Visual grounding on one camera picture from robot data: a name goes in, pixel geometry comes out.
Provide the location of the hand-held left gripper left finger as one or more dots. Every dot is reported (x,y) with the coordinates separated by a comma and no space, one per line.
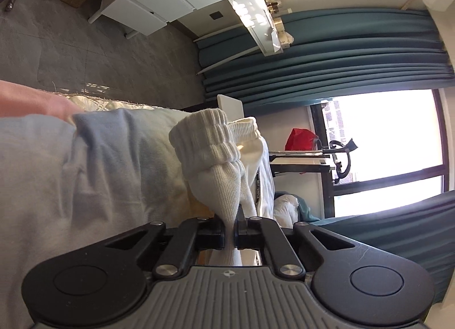
(213,238)

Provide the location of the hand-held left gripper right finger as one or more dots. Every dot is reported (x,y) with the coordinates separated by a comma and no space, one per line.
(245,238)

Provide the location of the white knitted sock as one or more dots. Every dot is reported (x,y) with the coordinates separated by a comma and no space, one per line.
(220,158)

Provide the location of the black exercise machine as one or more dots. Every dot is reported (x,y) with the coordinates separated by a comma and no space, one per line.
(320,158)

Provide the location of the red bag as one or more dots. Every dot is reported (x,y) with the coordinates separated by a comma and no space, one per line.
(300,140)

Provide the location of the white panel board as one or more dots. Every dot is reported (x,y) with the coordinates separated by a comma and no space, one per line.
(231,108)

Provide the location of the pastel duvet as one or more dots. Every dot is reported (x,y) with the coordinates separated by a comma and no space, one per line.
(89,179)

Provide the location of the teal curtain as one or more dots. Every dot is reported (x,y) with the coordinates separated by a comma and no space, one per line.
(337,55)
(408,229)

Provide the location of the quilted mattress pad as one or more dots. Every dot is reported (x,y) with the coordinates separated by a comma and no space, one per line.
(117,101)

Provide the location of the black framed window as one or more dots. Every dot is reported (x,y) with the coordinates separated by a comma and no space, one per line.
(387,147)

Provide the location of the gold tissue box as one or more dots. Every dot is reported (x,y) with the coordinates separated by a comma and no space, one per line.
(282,32)

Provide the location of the dark low wall socket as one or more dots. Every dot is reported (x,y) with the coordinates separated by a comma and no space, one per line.
(214,15)

